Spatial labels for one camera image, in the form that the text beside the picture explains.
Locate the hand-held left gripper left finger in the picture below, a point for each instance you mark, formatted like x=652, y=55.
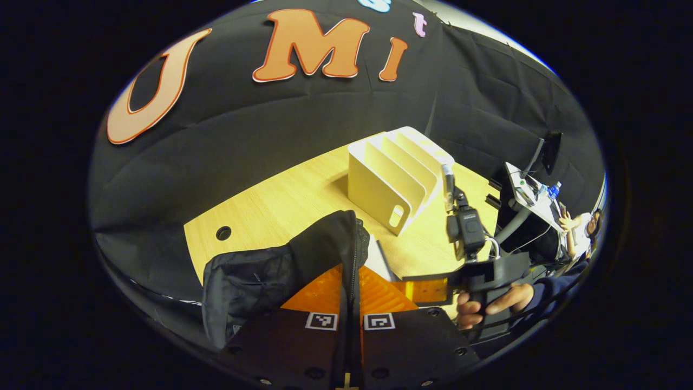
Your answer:
x=281, y=352

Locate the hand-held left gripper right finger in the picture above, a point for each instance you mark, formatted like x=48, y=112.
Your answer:
x=411, y=352

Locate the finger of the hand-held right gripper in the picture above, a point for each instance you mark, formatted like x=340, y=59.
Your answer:
x=430, y=290

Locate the portrait cover book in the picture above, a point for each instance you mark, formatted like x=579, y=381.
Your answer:
x=379, y=260

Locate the black schoolbag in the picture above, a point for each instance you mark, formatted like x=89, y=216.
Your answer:
x=254, y=281

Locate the white bookshelf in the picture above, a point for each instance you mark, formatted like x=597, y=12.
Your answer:
x=379, y=189

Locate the white desk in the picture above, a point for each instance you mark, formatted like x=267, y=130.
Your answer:
x=522, y=189

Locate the blue water bottle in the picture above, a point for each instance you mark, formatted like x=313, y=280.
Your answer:
x=553, y=190

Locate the black monitor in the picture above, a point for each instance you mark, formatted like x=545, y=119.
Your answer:
x=552, y=151

